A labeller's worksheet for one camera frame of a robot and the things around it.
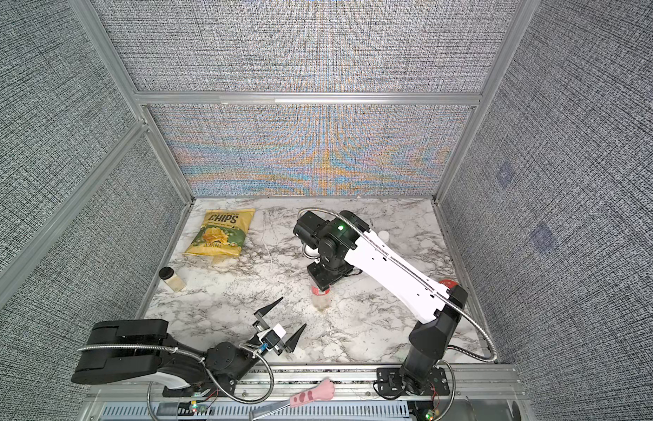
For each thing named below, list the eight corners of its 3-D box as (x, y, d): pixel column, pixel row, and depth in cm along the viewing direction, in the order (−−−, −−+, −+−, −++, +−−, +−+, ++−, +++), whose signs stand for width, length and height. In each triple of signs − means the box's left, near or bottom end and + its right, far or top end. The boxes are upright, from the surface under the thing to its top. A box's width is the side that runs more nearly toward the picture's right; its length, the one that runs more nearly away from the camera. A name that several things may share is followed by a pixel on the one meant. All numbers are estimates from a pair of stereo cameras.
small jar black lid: (170, 292, 93) (155, 278, 85) (174, 280, 96) (161, 267, 88) (184, 292, 93) (171, 278, 85) (188, 280, 96) (176, 267, 88)
